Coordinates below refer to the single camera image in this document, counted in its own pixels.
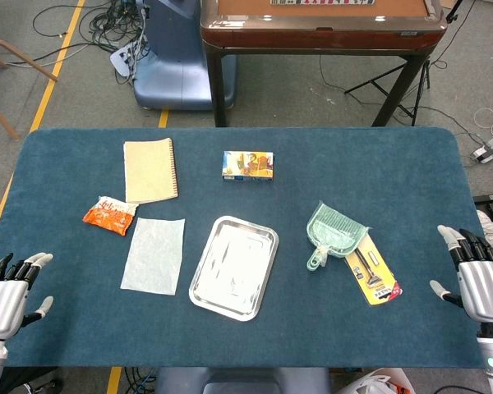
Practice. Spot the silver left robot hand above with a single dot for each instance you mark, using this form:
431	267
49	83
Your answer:
4	303

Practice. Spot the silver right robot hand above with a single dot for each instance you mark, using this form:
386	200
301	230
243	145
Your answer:
485	287

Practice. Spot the white translucent sheet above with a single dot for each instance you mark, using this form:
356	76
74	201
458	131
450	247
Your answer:
154	256

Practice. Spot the silver metal tray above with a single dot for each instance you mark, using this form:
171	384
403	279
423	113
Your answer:
234	268

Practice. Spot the white shoe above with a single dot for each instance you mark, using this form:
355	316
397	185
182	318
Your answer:
489	223

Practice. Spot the razor in yellow package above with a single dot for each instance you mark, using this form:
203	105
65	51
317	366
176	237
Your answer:
374	275

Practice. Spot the white power strip with plugs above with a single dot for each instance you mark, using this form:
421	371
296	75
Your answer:
491	149

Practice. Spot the orange white snack packet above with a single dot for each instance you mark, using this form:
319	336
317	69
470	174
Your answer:
111	215

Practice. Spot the white plastic bag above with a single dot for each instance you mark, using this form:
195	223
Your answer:
374	383

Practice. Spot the green plastic dustpan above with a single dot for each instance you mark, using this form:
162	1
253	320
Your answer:
333	234

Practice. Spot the beige spiral notebook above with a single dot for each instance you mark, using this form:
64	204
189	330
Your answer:
150	170

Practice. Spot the grey blue robot torso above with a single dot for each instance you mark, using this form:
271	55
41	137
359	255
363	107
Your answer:
242	381

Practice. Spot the wooden chair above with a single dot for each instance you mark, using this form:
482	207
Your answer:
8	51

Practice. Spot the colourful printed carton box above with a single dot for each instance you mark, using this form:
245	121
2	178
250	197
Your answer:
248	166

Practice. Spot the blue grey machine base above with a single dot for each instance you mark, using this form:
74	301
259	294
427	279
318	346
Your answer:
176	61

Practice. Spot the brown mahjong table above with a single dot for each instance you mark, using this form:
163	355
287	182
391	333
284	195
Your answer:
320	35

